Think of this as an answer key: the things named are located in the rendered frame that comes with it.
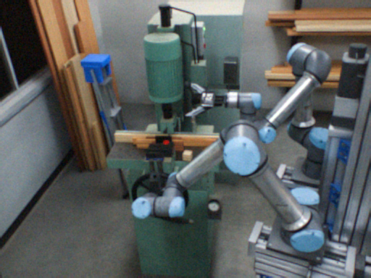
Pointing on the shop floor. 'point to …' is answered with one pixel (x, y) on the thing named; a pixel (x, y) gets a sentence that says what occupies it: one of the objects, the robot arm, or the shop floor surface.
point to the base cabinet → (177, 239)
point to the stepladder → (100, 66)
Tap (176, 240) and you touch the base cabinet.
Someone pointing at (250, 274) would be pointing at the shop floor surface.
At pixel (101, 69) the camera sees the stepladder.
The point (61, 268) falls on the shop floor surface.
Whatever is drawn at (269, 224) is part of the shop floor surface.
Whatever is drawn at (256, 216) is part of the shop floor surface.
